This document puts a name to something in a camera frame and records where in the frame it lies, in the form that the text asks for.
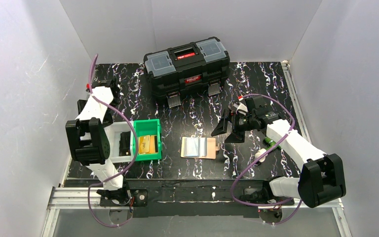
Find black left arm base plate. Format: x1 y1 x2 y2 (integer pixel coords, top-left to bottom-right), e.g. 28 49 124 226
96 188 149 207

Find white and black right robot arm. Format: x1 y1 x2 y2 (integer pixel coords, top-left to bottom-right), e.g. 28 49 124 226
211 94 346 208

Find yellow cards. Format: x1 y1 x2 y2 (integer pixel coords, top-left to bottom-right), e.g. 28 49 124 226
139 135 159 155

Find aluminium front rail frame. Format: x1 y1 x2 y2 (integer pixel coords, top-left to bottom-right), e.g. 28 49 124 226
41 187 352 237

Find white plastic bin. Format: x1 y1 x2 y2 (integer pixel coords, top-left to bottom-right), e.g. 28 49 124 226
104 122 134 163

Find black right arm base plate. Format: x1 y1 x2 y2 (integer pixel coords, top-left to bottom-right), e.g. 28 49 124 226
239 188 295 210

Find black plastic toolbox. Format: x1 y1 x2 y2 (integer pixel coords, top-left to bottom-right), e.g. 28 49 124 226
143 37 230 101

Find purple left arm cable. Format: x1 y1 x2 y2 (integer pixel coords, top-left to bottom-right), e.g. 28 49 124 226
87 54 140 228

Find green plastic bin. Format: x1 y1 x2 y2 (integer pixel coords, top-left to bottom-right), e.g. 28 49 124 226
133 119 162 161

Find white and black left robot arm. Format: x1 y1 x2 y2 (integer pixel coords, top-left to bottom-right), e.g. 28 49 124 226
65 79 131 204

